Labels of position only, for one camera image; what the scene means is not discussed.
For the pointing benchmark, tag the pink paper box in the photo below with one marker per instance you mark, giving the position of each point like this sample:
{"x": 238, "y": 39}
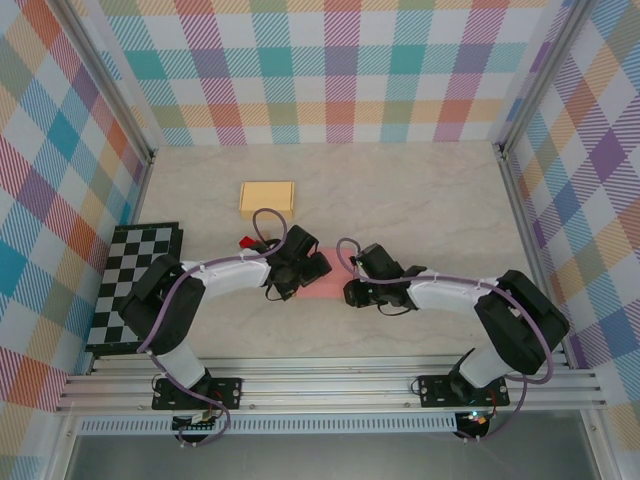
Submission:
{"x": 327, "y": 287}

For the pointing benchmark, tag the red block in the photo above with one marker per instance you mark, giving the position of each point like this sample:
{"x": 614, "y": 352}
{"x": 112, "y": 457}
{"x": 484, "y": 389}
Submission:
{"x": 246, "y": 242}

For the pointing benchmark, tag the yellow paper box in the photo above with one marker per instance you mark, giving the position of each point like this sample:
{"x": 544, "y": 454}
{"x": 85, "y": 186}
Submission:
{"x": 265, "y": 200}

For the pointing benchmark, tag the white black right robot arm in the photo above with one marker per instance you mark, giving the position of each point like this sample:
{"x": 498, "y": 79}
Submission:
{"x": 450, "y": 295}

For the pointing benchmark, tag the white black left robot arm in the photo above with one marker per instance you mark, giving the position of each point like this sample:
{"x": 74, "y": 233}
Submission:
{"x": 225, "y": 275}

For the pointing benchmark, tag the small lit circuit board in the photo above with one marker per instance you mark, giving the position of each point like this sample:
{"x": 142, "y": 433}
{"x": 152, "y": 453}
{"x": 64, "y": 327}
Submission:
{"x": 477, "y": 419}

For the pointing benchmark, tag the small green circuit board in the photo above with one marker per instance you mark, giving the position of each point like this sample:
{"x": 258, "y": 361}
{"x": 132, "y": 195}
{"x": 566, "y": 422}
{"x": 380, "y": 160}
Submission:
{"x": 197, "y": 419}

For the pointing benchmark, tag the black grey checkerboard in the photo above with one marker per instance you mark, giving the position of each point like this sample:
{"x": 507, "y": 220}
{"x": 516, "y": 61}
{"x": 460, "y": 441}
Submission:
{"x": 107, "y": 300}

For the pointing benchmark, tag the aluminium rail frame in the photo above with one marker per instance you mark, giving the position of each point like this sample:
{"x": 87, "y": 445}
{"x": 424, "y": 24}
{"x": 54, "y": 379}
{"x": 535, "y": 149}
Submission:
{"x": 325, "y": 385}

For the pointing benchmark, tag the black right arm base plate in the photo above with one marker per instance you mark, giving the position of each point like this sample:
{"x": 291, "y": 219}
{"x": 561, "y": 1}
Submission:
{"x": 435, "y": 392}

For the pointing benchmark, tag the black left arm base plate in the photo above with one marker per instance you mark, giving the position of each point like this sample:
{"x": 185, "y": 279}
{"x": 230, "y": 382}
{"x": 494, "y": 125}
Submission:
{"x": 230, "y": 395}

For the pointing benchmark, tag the aluminium side rail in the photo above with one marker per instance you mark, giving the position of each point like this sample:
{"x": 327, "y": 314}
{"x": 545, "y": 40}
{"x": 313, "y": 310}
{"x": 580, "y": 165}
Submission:
{"x": 527, "y": 235}

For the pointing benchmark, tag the aluminium corner post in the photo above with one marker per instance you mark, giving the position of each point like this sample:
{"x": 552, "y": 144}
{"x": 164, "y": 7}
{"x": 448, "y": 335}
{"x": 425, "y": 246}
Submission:
{"x": 107, "y": 80}
{"x": 542, "y": 75}

